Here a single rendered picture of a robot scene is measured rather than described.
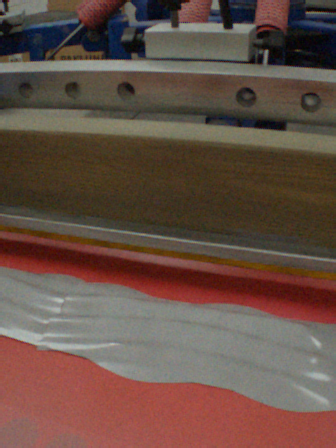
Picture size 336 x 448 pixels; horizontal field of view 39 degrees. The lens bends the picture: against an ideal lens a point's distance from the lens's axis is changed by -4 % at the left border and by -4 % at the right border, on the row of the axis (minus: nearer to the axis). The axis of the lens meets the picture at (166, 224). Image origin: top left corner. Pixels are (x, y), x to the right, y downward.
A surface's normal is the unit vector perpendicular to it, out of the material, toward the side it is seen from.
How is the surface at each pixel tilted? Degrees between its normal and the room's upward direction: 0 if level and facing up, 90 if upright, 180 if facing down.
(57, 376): 0
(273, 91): 90
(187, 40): 90
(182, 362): 33
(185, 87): 90
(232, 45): 90
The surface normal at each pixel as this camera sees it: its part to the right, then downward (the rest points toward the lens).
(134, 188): -0.32, 0.51
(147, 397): -0.05, -0.85
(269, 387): -0.24, -0.40
